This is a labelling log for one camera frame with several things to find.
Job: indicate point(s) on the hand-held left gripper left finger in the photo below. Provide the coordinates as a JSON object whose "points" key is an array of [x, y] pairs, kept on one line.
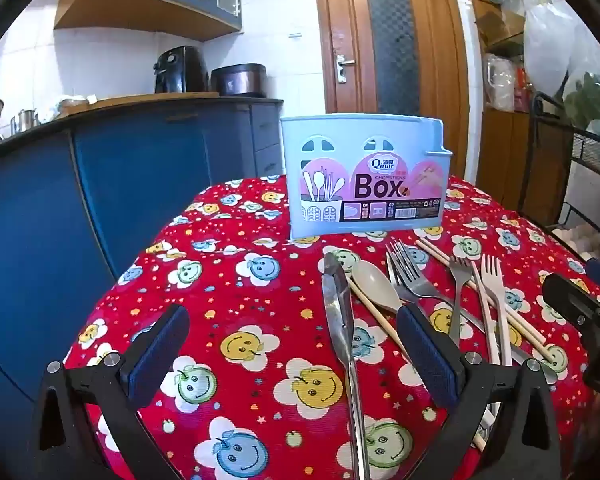
{"points": [[160, 350]]}

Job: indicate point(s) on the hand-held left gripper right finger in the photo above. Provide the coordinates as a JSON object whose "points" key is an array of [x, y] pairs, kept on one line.
{"points": [[425, 355]]}

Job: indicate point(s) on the steel fork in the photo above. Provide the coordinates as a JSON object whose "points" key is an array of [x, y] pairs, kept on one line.
{"points": [[396, 285], [417, 285], [459, 280]]}

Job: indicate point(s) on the beige plastic fork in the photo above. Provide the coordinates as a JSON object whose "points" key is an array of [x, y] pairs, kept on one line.
{"points": [[495, 300]]}

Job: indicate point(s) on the beige plastic spoon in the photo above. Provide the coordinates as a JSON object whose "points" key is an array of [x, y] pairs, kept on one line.
{"points": [[375, 285]]}

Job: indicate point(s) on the pair of wooden chopsticks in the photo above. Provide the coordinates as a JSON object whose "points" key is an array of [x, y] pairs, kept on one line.
{"points": [[437, 257]]}

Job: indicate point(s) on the steel table knife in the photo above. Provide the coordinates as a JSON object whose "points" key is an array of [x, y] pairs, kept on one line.
{"points": [[337, 300]]}

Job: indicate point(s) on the blue plastic utensil box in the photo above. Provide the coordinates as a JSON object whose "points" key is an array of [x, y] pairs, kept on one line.
{"points": [[330, 130]]}

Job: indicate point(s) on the pile of eggs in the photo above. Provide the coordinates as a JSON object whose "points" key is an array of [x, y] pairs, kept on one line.
{"points": [[577, 240]]}

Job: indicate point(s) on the red smiley-print tablecloth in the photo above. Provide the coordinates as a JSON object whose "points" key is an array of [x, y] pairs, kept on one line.
{"points": [[260, 280]]}

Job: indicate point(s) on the wooden shelf unit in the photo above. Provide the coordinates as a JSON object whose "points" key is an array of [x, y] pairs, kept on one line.
{"points": [[505, 150]]}

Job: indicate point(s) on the bag of green vegetables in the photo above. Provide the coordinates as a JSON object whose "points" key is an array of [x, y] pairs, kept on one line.
{"points": [[595, 105]]}

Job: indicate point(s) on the blue kitchen base cabinet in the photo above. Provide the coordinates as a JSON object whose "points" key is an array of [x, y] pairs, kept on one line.
{"points": [[130, 160]]}

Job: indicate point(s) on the plastic bags on shelf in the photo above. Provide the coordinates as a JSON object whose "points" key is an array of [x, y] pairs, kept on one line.
{"points": [[502, 80]]}

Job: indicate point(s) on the white plastic bag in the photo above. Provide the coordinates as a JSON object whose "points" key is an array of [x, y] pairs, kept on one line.
{"points": [[547, 45]]}

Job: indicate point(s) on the cardboard box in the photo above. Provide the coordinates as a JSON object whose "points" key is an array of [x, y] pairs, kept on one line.
{"points": [[500, 25]]}

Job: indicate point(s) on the steel kettle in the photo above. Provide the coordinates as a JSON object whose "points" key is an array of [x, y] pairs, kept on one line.
{"points": [[26, 120]]}

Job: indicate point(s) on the black air fryer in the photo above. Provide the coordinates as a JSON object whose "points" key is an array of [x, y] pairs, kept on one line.
{"points": [[180, 70]]}

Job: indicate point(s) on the dark rice cooker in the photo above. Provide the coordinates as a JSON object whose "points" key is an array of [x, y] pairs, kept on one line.
{"points": [[237, 80]]}

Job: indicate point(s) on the wooden door with glass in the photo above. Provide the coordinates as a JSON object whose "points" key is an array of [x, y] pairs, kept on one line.
{"points": [[430, 35]]}

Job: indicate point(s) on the blue wall cabinet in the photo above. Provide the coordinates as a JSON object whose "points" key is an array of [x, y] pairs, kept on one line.
{"points": [[145, 5]]}

